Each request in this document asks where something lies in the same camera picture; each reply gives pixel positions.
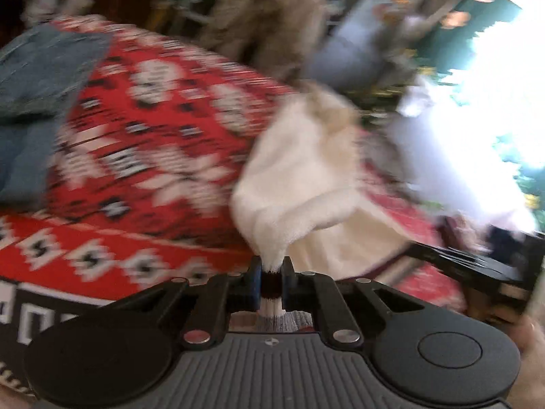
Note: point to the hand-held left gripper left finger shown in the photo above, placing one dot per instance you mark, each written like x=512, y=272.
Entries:
x=255, y=283

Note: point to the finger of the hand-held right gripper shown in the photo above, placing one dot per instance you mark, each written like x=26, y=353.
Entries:
x=451, y=262

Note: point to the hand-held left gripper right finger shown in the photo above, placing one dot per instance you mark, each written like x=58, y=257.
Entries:
x=286, y=283

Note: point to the white knit sweater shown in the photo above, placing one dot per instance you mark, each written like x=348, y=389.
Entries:
x=306, y=170

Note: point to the person's right hand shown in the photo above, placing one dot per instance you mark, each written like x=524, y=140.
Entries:
x=534, y=341

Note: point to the white hanging cloth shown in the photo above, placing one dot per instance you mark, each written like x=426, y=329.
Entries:
x=415, y=100

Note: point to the red patterned blanket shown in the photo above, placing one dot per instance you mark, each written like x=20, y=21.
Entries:
x=170, y=136

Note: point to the green curtain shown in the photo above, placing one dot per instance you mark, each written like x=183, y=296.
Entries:
x=464, y=38

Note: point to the grey refrigerator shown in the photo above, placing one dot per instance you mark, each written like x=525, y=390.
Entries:
x=362, y=42

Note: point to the beige jacket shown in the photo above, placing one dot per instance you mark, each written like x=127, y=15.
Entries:
x=264, y=21

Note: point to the blue jeans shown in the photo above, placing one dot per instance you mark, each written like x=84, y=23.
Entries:
x=38, y=76

